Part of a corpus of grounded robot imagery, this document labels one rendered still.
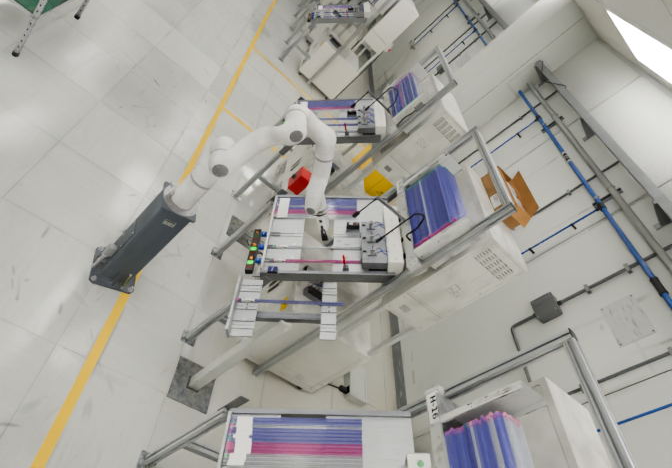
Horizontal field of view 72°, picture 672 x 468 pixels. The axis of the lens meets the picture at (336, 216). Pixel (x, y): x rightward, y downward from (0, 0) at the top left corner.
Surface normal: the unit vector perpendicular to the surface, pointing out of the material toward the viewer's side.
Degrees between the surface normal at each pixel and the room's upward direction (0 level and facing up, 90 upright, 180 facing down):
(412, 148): 90
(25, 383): 0
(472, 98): 90
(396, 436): 44
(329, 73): 90
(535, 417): 90
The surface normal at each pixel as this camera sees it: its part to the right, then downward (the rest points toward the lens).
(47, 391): 0.69, -0.55
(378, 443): 0.00, -0.79
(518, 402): -0.03, 0.62
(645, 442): -0.72, -0.56
